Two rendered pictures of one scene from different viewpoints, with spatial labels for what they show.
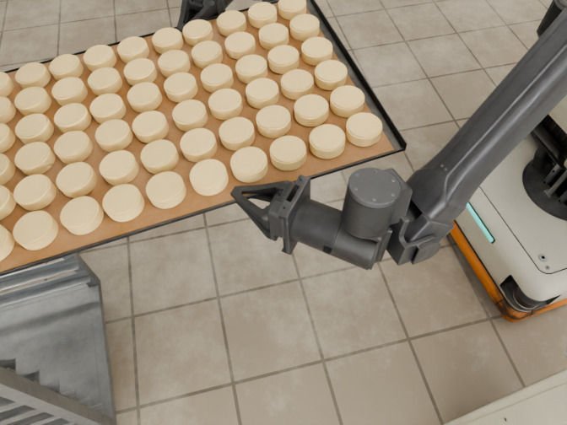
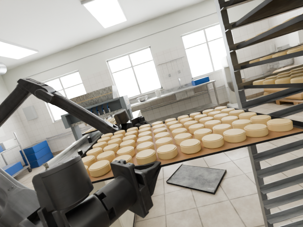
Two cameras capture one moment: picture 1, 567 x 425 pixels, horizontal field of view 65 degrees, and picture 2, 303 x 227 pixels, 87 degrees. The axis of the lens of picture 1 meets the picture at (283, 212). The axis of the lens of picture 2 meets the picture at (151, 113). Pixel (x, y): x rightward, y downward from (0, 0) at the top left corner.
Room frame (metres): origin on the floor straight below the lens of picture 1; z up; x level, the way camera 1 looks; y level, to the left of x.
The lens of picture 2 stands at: (1.02, 0.31, 1.17)
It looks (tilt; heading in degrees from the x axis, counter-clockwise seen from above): 9 degrees down; 199
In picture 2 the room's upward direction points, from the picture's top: 17 degrees counter-clockwise
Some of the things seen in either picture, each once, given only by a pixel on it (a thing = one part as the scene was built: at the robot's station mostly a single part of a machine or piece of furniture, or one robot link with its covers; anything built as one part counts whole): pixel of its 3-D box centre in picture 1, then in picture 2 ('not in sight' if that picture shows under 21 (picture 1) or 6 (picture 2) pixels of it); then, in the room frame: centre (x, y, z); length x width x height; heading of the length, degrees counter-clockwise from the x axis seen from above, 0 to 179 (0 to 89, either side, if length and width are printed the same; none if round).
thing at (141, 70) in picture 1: (140, 72); (183, 138); (0.58, 0.23, 1.00); 0.05 x 0.05 x 0.02
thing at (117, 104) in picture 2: not in sight; (101, 117); (-0.60, -0.86, 1.01); 0.72 x 0.33 x 0.34; 107
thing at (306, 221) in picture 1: (312, 223); (135, 127); (0.29, -0.04, 1.00); 0.07 x 0.07 x 0.10; 63
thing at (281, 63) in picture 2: not in sight; (281, 57); (-4.06, 2.40, 0.92); 1.00 x 0.36 x 1.11; 14
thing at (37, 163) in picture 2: not in sight; (40, 160); (-2.28, -4.64, 0.10); 0.60 x 0.40 x 0.20; 11
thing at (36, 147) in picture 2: not in sight; (34, 147); (-2.28, -4.64, 0.50); 0.60 x 0.40 x 0.20; 16
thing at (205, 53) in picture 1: (207, 54); (145, 147); (0.62, 0.13, 1.01); 0.05 x 0.05 x 0.02
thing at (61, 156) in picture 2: not in sight; (96, 129); (-0.66, -1.03, 0.87); 2.01 x 0.03 x 0.07; 17
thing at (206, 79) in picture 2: not in sight; (200, 81); (-3.65, 0.35, 0.95); 0.40 x 0.30 x 0.14; 107
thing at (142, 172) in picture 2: (196, 22); (146, 178); (0.74, 0.16, 0.99); 0.09 x 0.07 x 0.07; 153
